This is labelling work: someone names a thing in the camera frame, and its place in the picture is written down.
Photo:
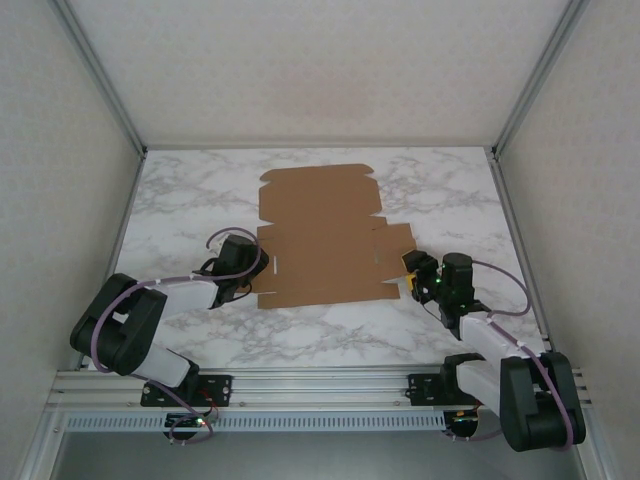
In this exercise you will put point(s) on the brown cardboard box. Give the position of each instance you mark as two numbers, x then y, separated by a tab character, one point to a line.
325	240

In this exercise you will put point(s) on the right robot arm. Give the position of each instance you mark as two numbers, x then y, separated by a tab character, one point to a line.
480	335

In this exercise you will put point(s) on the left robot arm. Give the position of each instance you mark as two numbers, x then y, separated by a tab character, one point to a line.
185	292

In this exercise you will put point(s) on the small electronics board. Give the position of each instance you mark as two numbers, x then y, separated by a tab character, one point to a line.
185	422
462	422

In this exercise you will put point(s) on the aluminium table side rail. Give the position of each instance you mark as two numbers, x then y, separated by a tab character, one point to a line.
515	235
130	200

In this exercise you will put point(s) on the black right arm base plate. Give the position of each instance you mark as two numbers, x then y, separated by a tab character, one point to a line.
422	390

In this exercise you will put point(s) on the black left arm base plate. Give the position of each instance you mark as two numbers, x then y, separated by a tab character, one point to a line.
222	387

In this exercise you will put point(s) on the aluminium mounting rail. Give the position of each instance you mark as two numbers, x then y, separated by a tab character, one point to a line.
320	387

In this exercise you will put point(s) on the aluminium frame post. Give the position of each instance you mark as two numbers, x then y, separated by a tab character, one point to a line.
540	75
100	80

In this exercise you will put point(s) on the aluminium frame leg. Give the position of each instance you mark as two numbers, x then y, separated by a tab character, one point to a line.
597	460
45	440

